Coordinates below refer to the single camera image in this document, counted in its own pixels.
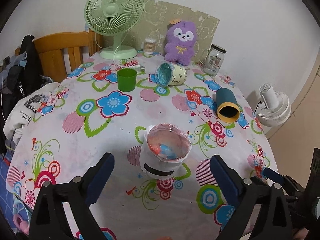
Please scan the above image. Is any clear plastic cup white sleeve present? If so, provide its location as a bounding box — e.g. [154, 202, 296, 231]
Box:
[139, 123, 192, 180]

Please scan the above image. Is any teal and yellow cup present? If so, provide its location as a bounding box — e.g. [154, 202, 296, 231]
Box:
[216, 88, 240, 124]

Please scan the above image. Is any green plastic cup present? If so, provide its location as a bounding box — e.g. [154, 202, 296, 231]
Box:
[117, 68, 137, 92]

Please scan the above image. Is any yellow cup with clear lid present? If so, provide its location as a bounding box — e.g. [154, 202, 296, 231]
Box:
[155, 62, 187, 87]

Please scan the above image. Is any person's right hand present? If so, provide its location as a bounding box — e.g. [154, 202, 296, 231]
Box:
[293, 228, 309, 240]

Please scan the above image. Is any white floor fan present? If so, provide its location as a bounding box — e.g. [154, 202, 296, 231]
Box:
[255, 83, 291, 127]

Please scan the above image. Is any white printed shirt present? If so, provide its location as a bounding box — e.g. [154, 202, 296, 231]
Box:
[3, 82, 60, 145]

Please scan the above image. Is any floral tablecloth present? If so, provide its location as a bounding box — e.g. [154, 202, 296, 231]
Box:
[6, 54, 277, 239]

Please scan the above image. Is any black bag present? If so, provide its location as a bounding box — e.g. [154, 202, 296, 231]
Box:
[1, 35, 43, 128]

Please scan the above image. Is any glass jar with black lid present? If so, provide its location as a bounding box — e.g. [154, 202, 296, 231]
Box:
[200, 44, 227, 76]

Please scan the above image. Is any white power plug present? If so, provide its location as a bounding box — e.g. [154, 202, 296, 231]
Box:
[128, 64, 145, 72]

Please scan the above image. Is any wooden chair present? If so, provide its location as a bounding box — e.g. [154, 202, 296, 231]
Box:
[15, 29, 103, 83]

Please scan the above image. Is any purple plush toy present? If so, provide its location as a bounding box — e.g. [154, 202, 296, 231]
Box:
[164, 21, 197, 66]

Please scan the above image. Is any cotton swab container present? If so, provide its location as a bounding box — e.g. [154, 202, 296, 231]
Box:
[143, 38, 157, 55]

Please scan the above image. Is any beige patterned board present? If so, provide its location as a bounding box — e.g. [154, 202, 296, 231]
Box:
[123, 0, 220, 62]

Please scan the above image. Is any green desk fan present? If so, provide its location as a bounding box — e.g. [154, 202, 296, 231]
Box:
[84, 0, 144, 60]

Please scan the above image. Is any wall power socket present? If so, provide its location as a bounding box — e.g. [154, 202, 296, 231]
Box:
[3, 56, 10, 68]

